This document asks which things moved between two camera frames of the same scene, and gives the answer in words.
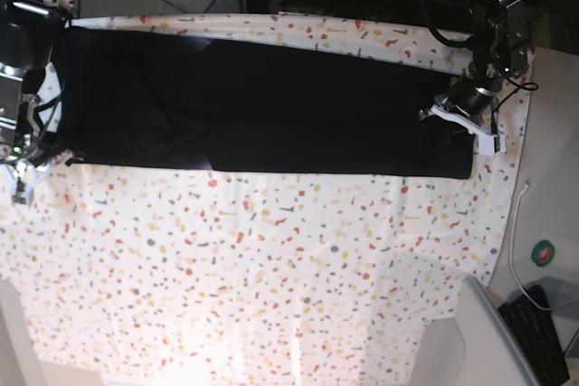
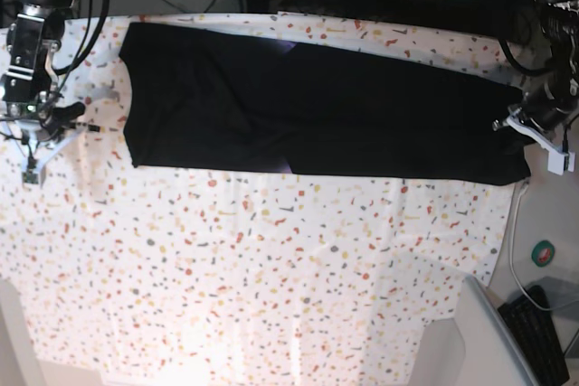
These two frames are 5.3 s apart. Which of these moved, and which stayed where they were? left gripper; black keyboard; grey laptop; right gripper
Moved: left gripper; right gripper
Stayed: grey laptop; black keyboard
